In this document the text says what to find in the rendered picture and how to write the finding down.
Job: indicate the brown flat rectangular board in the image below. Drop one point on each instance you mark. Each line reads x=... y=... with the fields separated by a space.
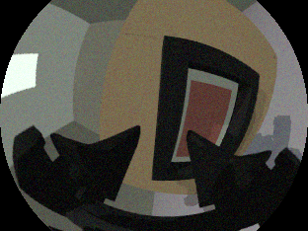
x=131 y=86

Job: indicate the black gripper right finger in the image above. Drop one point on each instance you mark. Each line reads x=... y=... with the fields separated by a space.
x=215 y=170

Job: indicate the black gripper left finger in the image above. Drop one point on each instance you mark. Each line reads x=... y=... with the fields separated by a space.
x=105 y=161

